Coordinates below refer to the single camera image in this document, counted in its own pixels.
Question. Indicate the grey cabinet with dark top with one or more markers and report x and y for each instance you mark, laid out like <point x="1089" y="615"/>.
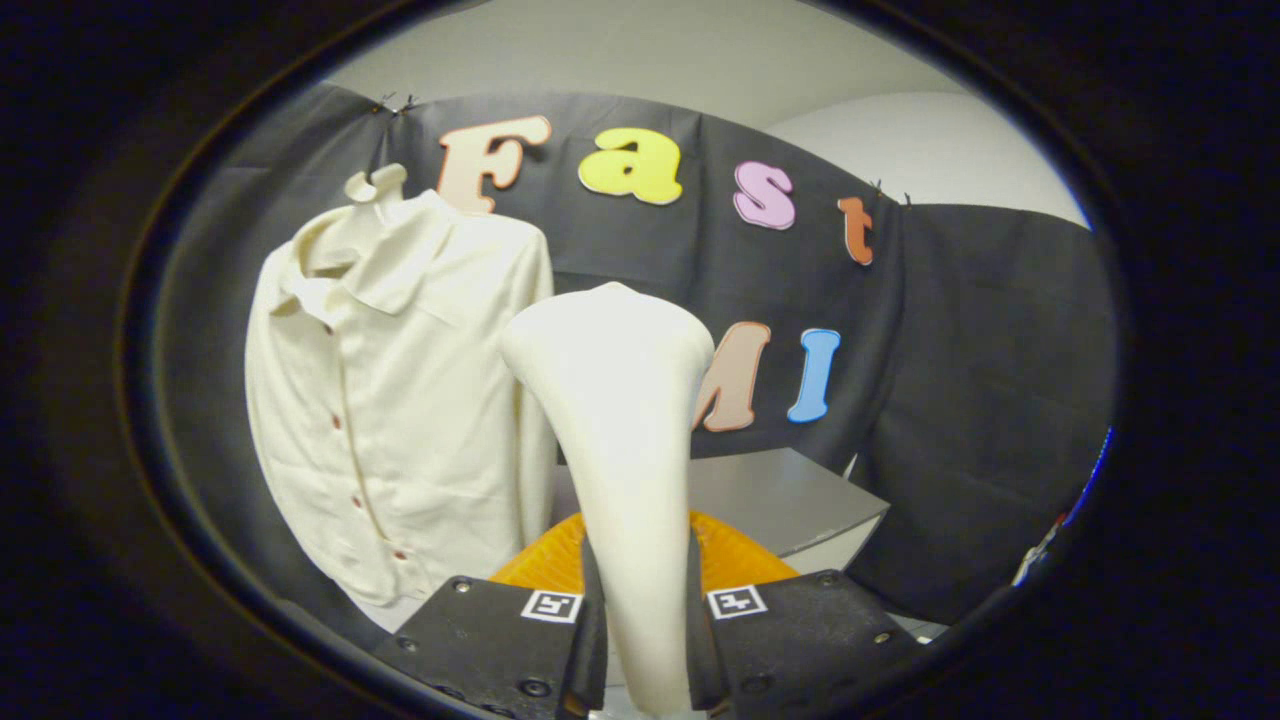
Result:
<point x="780" y="500"/>

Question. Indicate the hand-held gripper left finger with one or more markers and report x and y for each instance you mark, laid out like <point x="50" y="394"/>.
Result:
<point x="500" y="640"/>

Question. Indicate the white garment steamer head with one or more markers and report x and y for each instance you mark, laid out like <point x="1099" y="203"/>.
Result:
<point x="620" y="420"/>

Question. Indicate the cream clothes hanger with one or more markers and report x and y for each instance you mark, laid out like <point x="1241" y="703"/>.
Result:
<point x="375" y="182"/>

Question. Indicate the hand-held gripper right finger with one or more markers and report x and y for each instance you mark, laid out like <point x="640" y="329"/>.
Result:
<point x="800" y="640"/>

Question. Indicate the cream button-up shirt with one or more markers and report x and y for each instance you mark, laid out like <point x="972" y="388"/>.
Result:
<point x="420" y="400"/>

